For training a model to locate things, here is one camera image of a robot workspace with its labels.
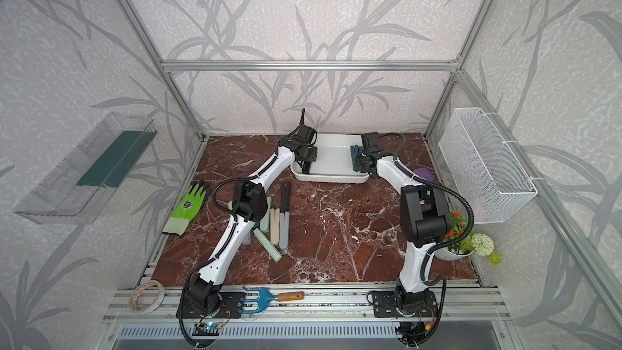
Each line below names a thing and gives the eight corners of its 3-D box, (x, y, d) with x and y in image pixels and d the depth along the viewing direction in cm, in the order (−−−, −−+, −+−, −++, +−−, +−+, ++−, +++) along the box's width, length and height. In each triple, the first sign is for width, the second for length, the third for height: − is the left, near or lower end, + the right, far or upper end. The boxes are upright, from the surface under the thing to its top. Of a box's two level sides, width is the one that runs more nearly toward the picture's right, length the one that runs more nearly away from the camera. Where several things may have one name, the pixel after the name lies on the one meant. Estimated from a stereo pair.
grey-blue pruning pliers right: (280, 249, 87) (278, 247, 85) (280, 215, 96) (279, 212, 94) (289, 248, 87) (288, 246, 85) (289, 214, 96) (288, 211, 94)
